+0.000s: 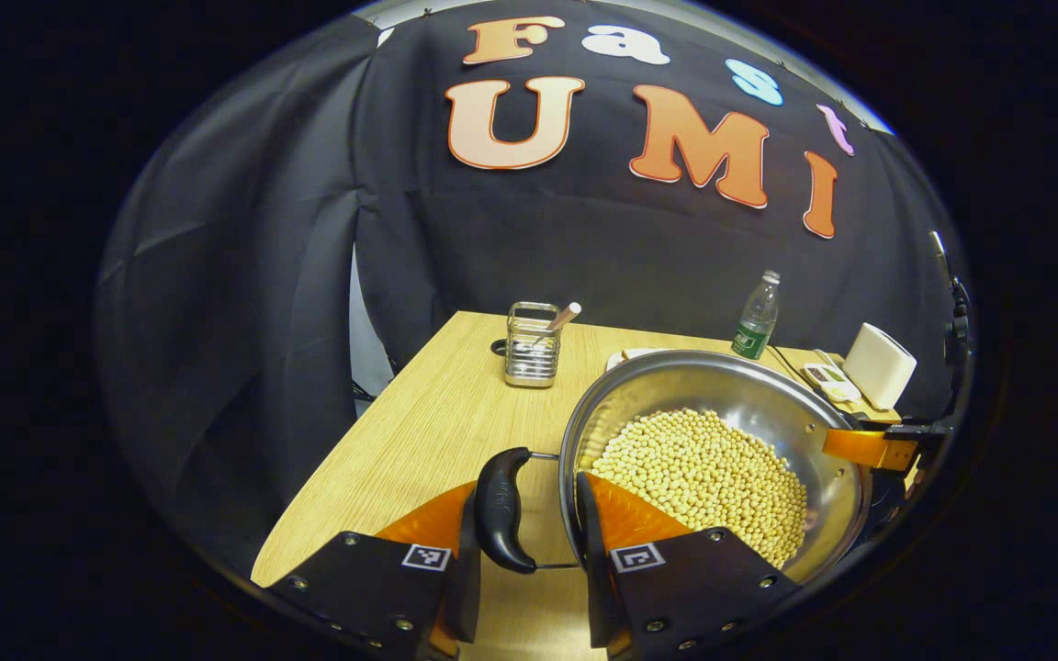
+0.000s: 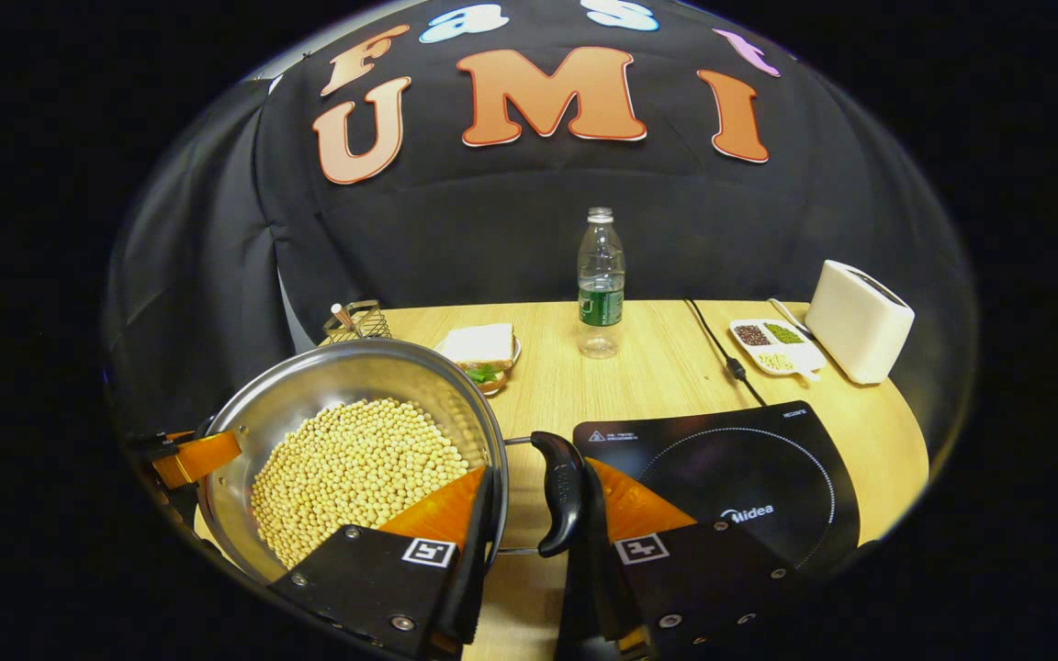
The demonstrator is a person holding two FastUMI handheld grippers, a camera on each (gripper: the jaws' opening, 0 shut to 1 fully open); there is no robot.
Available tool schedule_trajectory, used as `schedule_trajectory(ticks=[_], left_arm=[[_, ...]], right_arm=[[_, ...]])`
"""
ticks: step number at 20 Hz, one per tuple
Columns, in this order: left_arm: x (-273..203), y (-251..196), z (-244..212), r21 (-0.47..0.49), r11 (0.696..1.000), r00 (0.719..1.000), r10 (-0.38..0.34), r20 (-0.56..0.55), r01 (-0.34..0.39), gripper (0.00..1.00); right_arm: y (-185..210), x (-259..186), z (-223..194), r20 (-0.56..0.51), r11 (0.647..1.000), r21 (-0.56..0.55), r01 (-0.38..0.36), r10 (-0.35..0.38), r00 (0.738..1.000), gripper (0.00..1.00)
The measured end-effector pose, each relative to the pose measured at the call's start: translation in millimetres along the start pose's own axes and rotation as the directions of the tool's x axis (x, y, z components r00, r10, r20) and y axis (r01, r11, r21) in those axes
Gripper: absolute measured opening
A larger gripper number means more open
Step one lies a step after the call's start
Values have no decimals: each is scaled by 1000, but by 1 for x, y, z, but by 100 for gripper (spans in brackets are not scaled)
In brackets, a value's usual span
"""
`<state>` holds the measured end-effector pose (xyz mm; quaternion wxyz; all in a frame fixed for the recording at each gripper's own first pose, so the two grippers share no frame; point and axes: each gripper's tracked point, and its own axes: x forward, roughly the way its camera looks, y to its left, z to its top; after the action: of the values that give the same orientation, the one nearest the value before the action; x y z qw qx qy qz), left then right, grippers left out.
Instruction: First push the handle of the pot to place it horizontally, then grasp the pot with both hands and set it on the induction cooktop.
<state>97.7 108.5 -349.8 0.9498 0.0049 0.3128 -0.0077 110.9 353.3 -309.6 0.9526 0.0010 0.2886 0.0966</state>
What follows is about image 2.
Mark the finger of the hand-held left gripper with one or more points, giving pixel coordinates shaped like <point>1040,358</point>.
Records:
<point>203,456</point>

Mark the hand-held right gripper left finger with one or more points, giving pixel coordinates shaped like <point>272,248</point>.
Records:
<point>469,588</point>

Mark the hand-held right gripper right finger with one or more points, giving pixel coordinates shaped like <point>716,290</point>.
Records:
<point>593,597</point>

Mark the stainless steel pot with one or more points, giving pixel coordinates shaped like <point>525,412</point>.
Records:
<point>345,372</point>

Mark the black induction cooktop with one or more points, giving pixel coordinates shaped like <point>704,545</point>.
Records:
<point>703,468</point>

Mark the pile of yellow soybeans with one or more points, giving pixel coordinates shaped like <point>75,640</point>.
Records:
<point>354,468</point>

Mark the small green plate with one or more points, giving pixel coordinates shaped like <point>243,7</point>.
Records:
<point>503,378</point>

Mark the white divided bean dish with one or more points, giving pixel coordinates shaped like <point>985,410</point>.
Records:
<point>782,349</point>

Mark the clear plastic water bottle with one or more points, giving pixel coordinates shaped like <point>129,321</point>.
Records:
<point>601,275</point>

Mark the black backdrop cloth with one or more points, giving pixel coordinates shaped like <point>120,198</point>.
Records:
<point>492,229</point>

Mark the white toaster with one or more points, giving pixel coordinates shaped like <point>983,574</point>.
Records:
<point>860,321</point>

